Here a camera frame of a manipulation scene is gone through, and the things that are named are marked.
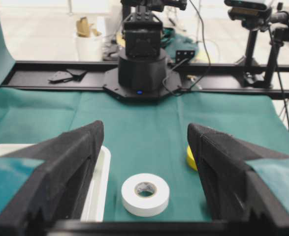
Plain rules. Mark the white plastic case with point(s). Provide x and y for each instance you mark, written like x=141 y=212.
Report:
x=93 y=209

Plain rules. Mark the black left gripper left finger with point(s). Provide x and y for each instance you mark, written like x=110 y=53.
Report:
x=48 y=181

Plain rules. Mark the green table cloth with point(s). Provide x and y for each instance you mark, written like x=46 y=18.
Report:
x=144 y=137

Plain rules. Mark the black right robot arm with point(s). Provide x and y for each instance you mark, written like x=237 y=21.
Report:
x=142 y=71

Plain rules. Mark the white tape roll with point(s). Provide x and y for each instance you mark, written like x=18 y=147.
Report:
x=145 y=195

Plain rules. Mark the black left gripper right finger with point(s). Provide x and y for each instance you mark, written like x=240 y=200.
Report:
x=246 y=186

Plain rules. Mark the black aluminium frame rail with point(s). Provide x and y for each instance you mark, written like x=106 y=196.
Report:
x=103 y=77

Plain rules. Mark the yellow tape roll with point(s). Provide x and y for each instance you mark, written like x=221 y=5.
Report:
x=190 y=159

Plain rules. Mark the white bin with cardboard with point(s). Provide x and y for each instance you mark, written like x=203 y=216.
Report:
x=88 y=40

